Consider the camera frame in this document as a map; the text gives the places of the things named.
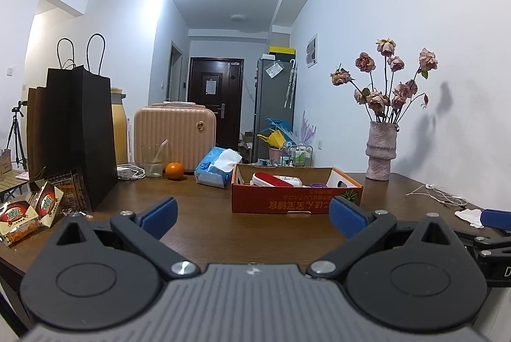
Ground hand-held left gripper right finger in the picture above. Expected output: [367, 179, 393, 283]
[305, 196, 469, 279]

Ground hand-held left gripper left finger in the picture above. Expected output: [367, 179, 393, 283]
[38, 196, 201, 279]

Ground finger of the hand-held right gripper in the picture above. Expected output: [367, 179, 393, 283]
[480, 208, 511, 229]
[455, 231, 511, 259]

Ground red cardboard box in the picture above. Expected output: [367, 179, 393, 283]
[232, 163, 364, 214]

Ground red lint brush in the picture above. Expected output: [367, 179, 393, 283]
[252, 172, 305, 188]

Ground crumpled white tissue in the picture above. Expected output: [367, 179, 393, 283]
[454, 208, 484, 228]

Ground orange fruit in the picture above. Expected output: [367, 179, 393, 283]
[165, 162, 185, 180]

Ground glass cup with straw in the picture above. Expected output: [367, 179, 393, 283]
[141, 139, 168, 178]

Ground blue tissue pack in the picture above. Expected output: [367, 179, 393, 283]
[194, 147, 243, 189]

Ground pink ceramic vase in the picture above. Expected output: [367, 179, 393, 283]
[365, 121, 398, 181]

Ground storage cart with bottles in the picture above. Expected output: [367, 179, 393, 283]
[287, 142, 314, 167]

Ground pink ribbed suitcase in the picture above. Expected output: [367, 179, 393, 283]
[133, 101, 217, 172]

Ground clear snack packet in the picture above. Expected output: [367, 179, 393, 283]
[46, 168, 93, 213]

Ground yellow thermos jug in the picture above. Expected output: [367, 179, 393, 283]
[110, 87, 128, 167]

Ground purple plant decoration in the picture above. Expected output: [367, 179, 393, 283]
[297, 110, 318, 145]

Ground black paper bag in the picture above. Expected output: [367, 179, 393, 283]
[72, 34, 119, 213]
[45, 38, 86, 183]

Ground yellow watering can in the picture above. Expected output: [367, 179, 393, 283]
[257, 130, 286, 148]

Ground green label snack packet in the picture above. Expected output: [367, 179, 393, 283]
[34, 180, 65, 228]

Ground dark entry door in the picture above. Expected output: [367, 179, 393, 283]
[187, 57, 244, 163]

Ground dried pink roses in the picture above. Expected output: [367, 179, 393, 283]
[330, 38, 439, 124]

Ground grey interior door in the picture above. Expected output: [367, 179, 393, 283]
[168, 42, 183, 103]

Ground grey fridge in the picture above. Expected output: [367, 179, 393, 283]
[254, 58, 296, 163]

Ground hanging white umbrella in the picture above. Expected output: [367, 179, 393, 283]
[284, 59, 298, 109]

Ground brown paper bag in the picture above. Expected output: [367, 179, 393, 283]
[26, 86, 49, 181]

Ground wooden slat table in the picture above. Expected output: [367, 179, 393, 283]
[0, 169, 30, 201]

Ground yellow box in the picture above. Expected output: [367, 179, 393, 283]
[269, 45, 297, 58]

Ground white charger cable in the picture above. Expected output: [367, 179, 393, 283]
[117, 165, 146, 180]

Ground white earphone cable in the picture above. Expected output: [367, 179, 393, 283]
[406, 183, 468, 207]

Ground wall picture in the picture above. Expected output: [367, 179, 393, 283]
[306, 34, 319, 68]

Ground black tripod with camera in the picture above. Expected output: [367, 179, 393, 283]
[5, 100, 29, 172]

